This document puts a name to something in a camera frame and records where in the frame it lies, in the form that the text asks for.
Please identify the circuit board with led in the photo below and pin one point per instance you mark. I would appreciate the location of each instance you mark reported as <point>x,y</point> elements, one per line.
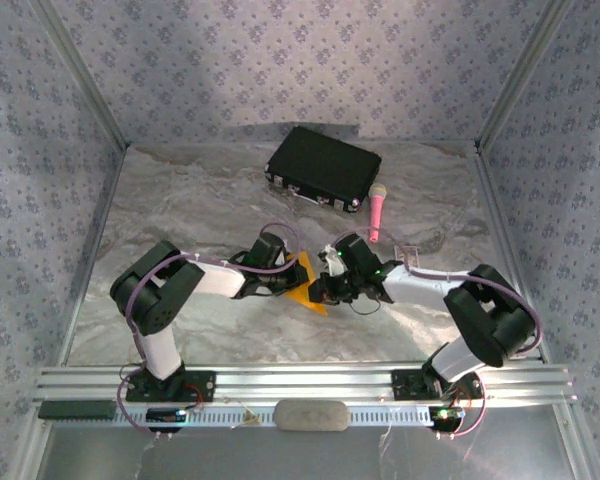
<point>165,416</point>
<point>445,415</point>

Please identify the aluminium corner post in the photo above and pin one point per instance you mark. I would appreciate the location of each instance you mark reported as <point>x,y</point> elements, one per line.
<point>82,75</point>
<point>522,75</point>

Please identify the aluminium table edge rail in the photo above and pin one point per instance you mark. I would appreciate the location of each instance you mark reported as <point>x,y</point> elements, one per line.
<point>501,225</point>
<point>94,250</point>

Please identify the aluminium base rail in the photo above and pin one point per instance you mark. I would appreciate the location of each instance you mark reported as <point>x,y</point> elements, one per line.
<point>305,382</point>

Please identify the grey oval pad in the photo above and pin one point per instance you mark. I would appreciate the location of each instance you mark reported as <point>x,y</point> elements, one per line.
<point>310,416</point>

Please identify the orange paper sheet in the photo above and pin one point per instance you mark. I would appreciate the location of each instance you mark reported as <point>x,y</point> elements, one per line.
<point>307,301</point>

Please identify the pink toy microphone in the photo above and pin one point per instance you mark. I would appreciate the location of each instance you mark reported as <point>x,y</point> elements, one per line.
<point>377,210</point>

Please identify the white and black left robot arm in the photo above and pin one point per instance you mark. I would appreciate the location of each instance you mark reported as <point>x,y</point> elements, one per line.
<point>220,280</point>

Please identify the left circuit board with LED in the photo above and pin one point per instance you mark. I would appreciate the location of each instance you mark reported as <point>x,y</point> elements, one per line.
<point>165,416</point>

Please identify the black flat bar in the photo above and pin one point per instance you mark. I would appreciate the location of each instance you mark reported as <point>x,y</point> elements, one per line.
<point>75,410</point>

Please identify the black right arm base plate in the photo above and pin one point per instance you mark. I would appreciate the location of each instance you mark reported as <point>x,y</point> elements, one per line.
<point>405,385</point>

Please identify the right circuit board with LED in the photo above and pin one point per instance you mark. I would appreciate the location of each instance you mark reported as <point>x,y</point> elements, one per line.
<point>445,415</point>

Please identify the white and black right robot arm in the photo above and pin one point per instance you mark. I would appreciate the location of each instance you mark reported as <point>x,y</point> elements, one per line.
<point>420,287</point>

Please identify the black hard case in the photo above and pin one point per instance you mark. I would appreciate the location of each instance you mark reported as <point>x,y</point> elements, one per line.
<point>322,165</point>

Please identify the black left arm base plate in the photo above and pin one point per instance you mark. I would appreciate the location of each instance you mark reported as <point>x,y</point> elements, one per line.
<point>205,385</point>

